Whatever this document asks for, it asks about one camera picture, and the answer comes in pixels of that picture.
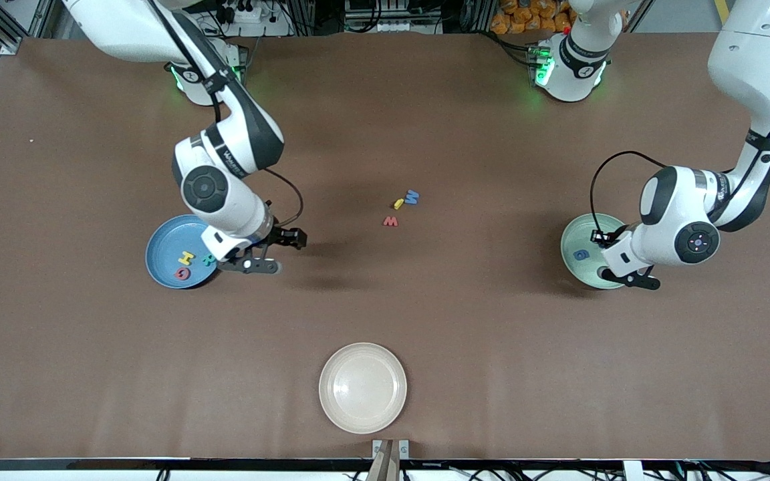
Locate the green plate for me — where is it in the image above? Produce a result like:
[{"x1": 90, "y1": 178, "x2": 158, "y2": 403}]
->
[{"x1": 560, "y1": 213, "x2": 633, "y2": 290}]

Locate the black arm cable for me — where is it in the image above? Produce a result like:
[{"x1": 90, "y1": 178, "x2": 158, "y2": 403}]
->
[
  {"x1": 589, "y1": 60, "x2": 770, "y2": 234},
  {"x1": 148, "y1": 0, "x2": 305, "y2": 231}
]

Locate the base connector box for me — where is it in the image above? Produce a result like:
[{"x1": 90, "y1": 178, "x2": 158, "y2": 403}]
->
[
  {"x1": 527, "y1": 41, "x2": 555, "y2": 86},
  {"x1": 225, "y1": 45, "x2": 249, "y2": 84}
]

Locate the aluminium frame post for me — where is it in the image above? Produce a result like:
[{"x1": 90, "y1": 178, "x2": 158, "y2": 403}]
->
[{"x1": 0, "y1": 0, "x2": 58, "y2": 55}]

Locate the blue plate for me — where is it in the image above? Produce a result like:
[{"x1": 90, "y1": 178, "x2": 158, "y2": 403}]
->
[{"x1": 145, "y1": 214, "x2": 225, "y2": 289}]

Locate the beige plate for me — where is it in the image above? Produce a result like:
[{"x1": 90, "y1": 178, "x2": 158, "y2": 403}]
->
[{"x1": 319, "y1": 343, "x2": 408, "y2": 434}]

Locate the right base connector box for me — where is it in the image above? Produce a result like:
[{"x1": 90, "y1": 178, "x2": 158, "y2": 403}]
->
[{"x1": 225, "y1": 45, "x2": 249, "y2": 84}]

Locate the white power strip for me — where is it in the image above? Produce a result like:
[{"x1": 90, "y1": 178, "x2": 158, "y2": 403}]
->
[{"x1": 215, "y1": 3, "x2": 292, "y2": 37}]

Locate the left base connector box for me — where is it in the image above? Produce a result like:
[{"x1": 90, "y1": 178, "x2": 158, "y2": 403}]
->
[{"x1": 527, "y1": 41, "x2": 555, "y2": 86}]

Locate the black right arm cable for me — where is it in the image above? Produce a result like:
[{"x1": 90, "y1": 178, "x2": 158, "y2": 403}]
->
[{"x1": 148, "y1": 0, "x2": 305, "y2": 231}]

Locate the metal bracket with wooden stick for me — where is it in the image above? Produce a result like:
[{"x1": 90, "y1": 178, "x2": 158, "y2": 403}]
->
[{"x1": 365, "y1": 438, "x2": 411, "y2": 481}]

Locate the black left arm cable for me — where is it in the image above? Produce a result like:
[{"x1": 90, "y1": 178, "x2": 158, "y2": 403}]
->
[{"x1": 589, "y1": 60, "x2": 770, "y2": 234}]

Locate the bag of orange objects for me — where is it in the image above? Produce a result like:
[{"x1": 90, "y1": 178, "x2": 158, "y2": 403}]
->
[{"x1": 490, "y1": 0, "x2": 576, "y2": 35}]

